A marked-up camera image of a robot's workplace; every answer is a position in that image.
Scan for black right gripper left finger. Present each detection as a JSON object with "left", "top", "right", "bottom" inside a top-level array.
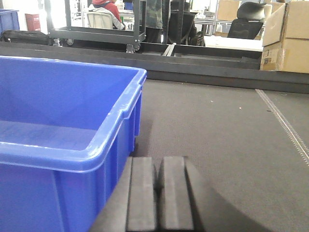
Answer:
[{"left": 89, "top": 157, "right": 156, "bottom": 232}]

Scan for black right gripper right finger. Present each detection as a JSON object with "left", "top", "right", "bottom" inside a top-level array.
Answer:
[{"left": 158, "top": 156, "right": 244, "bottom": 232}]

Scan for large blue plastic bin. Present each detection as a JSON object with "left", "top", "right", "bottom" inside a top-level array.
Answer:
[{"left": 0, "top": 56, "right": 147, "bottom": 232}]

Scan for grey conveyor belt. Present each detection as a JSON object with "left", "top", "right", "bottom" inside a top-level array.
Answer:
[{"left": 136, "top": 80, "right": 309, "bottom": 232}]

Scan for small blue bin far left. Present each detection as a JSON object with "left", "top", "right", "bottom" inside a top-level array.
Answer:
[{"left": 0, "top": 9, "right": 20, "bottom": 33}]

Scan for black wheeled metal cart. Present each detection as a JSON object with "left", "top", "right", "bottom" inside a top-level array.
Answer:
[{"left": 44, "top": 0, "right": 146, "bottom": 53}]

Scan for person in camouflage clothing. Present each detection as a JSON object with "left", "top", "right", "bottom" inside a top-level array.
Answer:
[{"left": 145, "top": 0, "right": 163, "bottom": 43}]

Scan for black office chair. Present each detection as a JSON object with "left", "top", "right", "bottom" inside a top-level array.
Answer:
[{"left": 227, "top": 1, "right": 266, "bottom": 40}]

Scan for white mesh office chair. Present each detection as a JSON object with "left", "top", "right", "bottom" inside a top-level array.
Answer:
[{"left": 87, "top": 11, "right": 113, "bottom": 29}]

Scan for stacked brown cardboard boxes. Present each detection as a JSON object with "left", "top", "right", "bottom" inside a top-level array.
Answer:
[{"left": 260, "top": 1, "right": 309, "bottom": 73}]

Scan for person in red jacket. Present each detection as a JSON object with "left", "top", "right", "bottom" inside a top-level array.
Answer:
[{"left": 88, "top": 0, "right": 126, "bottom": 30}]

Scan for black bag on floor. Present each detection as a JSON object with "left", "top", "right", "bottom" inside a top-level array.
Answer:
[{"left": 0, "top": 30, "right": 54, "bottom": 45}]

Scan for red box in background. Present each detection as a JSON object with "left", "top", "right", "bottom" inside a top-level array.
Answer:
[{"left": 25, "top": 14, "right": 41, "bottom": 31}]

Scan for black conveyor side rail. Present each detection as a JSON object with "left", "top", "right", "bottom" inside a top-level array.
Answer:
[{"left": 0, "top": 41, "right": 309, "bottom": 94}]

